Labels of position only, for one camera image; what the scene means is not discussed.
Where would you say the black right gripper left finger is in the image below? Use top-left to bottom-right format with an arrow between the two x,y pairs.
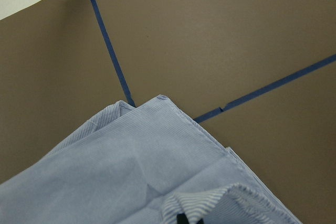
176,213 -> 187,224

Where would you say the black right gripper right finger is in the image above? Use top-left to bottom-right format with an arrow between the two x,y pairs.
196,218 -> 204,224

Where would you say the light blue striped shirt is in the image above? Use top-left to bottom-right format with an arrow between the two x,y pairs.
1,95 -> 299,223

